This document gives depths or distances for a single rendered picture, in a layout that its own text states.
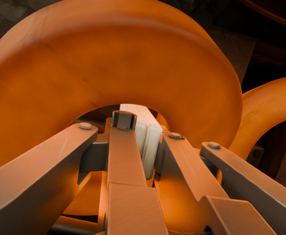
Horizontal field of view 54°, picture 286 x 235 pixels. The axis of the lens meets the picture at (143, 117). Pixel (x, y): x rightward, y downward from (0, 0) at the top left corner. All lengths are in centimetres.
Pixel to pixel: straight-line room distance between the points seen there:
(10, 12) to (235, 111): 21
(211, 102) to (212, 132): 3
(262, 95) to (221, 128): 7
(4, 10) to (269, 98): 24
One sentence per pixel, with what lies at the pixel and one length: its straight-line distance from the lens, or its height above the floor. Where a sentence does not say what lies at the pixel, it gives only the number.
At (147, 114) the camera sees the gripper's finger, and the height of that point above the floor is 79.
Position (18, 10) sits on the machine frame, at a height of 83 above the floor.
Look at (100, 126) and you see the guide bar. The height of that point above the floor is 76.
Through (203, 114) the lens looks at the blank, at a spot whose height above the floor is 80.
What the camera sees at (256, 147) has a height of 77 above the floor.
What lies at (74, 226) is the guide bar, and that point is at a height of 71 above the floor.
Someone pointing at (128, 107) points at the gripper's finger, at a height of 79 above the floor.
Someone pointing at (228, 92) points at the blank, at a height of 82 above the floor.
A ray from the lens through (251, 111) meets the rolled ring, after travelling 23.
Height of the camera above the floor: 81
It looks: 8 degrees down
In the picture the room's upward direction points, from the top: 17 degrees clockwise
